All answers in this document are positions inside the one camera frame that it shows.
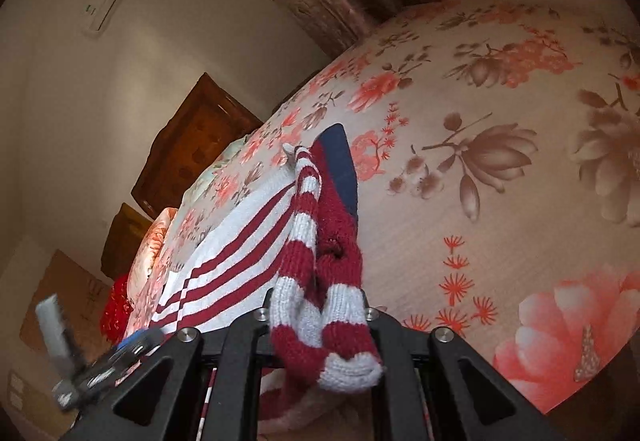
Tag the brown wooden cabinet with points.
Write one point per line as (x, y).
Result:
(123, 241)

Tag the red white striped knit sweater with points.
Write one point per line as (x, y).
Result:
(292, 245)

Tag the red fuzzy cloth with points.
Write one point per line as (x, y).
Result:
(116, 313)

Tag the brown wooden door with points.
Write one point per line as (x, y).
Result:
(206, 122)

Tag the cardboard box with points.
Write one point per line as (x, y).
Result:
(82, 297)

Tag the white wall switch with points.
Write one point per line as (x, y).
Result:
(16, 388)

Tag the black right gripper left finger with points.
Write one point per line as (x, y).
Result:
(192, 386)

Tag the floral pink bed sheet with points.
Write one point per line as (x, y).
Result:
(496, 151)

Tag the floral pillow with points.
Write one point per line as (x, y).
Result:
(148, 251)

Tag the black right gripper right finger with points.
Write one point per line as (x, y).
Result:
(437, 387)

